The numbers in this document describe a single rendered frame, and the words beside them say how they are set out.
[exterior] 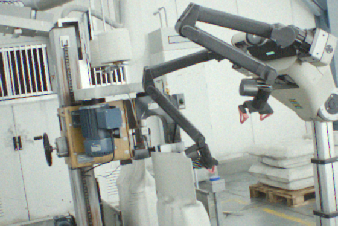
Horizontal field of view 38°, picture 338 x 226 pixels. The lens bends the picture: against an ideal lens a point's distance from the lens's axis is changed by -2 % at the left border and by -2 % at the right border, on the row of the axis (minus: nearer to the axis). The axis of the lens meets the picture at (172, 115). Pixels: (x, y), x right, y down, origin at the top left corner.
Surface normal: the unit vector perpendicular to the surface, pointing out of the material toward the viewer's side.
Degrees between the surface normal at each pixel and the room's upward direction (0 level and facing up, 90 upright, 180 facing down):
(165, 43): 90
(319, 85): 115
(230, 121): 90
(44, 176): 90
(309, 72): 90
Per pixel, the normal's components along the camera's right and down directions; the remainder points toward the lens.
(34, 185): 0.39, 0.00
